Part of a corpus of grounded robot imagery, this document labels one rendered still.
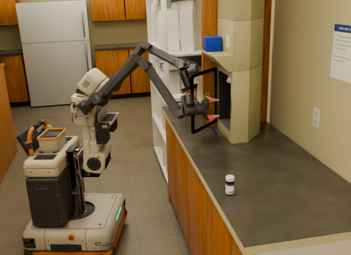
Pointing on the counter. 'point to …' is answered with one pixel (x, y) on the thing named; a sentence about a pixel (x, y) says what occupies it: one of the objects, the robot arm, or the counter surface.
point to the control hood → (221, 59)
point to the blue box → (212, 43)
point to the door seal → (215, 97)
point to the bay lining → (224, 96)
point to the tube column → (241, 5)
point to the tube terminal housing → (243, 77)
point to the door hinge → (217, 90)
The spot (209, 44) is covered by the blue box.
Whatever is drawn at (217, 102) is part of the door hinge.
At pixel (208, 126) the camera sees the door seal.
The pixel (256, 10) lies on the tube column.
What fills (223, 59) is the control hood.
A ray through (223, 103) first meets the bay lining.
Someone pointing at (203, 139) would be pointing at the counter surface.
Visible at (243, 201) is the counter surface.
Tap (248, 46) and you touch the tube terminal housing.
